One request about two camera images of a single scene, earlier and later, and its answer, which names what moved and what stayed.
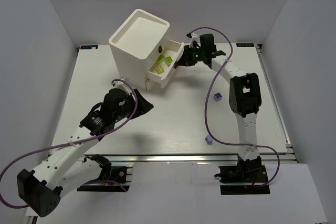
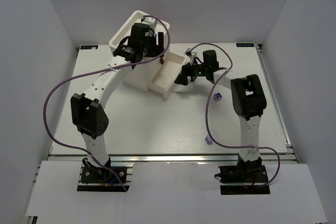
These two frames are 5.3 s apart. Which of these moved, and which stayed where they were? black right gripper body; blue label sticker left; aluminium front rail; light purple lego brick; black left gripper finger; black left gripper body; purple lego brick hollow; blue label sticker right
Moved: black left gripper body; black right gripper body; black left gripper finger
Stayed: purple lego brick hollow; blue label sticker left; blue label sticker right; light purple lego brick; aluminium front rail
